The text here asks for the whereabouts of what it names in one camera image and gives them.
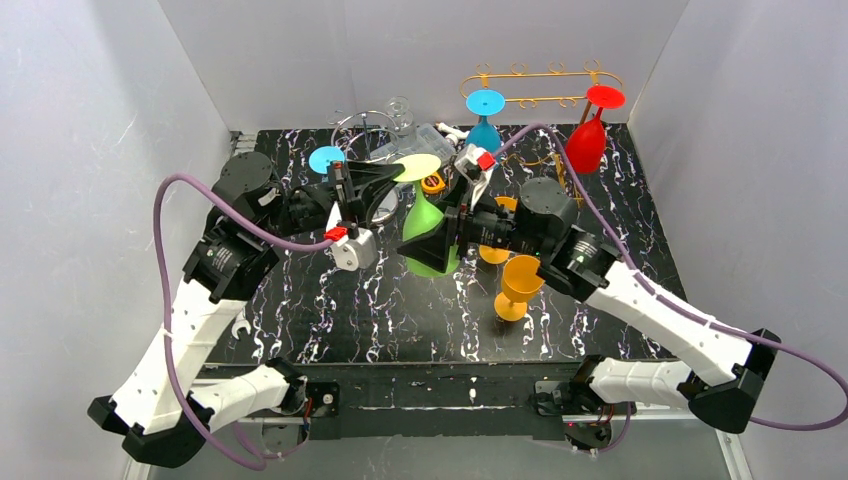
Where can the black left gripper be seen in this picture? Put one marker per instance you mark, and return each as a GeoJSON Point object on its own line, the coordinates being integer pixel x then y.
{"type": "Point", "coordinates": [342, 196]}

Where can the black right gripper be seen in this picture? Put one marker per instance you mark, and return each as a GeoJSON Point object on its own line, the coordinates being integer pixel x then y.
{"type": "Point", "coordinates": [460, 224]}

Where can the green plastic goblet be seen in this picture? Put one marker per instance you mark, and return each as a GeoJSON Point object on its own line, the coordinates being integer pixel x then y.
{"type": "Point", "coordinates": [423, 215]}

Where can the chrome spiral glass rack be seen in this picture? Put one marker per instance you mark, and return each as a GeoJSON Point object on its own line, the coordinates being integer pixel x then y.
{"type": "Point", "coordinates": [388, 206]}

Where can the blue plastic goblet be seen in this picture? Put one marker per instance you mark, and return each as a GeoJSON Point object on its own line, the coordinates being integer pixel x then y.
{"type": "Point", "coordinates": [485, 103]}
{"type": "Point", "coordinates": [322, 158]}

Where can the clear glass wine glass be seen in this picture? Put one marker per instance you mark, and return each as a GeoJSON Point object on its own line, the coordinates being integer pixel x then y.
{"type": "Point", "coordinates": [398, 108]}

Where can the blue plastic goblet back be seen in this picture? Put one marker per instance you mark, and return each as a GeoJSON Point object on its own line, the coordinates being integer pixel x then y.
{"type": "Point", "coordinates": [485, 103]}

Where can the gold wire glass rack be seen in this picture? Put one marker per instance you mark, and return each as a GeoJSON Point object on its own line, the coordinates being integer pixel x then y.
{"type": "Point", "coordinates": [554, 96]}

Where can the red plastic goblet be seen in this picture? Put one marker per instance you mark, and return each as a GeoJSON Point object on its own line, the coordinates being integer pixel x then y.
{"type": "Point", "coordinates": [587, 144]}

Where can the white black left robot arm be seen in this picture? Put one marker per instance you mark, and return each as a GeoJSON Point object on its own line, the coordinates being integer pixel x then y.
{"type": "Point", "coordinates": [163, 419]}

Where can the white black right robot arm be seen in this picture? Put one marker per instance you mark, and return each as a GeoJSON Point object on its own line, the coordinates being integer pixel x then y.
{"type": "Point", "coordinates": [715, 375]}

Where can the orange plastic goblet far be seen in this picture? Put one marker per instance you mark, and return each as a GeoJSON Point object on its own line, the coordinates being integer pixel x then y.
{"type": "Point", "coordinates": [492, 255]}

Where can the orange plastic goblet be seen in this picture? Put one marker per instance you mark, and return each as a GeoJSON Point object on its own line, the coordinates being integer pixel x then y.
{"type": "Point", "coordinates": [519, 284]}
{"type": "Point", "coordinates": [492, 255]}

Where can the yellow tape measure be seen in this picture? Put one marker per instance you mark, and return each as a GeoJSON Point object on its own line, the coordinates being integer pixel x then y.
{"type": "Point", "coordinates": [433, 184]}

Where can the clear plastic parts box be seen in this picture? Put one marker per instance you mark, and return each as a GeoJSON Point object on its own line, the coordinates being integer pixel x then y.
{"type": "Point", "coordinates": [425, 139]}

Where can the orange plastic goblet near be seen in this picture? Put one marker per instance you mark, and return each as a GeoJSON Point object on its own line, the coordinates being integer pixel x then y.
{"type": "Point", "coordinates": [519, 284]}

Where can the white small tool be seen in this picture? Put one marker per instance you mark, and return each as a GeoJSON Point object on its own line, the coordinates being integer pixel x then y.
{"type": "Point", "coordinates": [453, 135]}

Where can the silver open-end wrench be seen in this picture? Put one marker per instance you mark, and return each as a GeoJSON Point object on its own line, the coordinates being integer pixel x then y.
{"type": "Point", "coordinates": [241, 327]}

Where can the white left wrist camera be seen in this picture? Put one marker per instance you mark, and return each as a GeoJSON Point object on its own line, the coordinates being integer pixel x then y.
{"type": "Point", "coordinates": [352, 253]}

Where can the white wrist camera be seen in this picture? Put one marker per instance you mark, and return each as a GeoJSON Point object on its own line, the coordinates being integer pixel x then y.
{"type": "Point", "coordinates": [352, 253]}
{"type": "Point", "coordinates": [475, 164]}

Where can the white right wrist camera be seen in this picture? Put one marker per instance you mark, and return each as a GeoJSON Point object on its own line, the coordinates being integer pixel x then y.
{"type": "Point", "coordinates": [475, 164]}

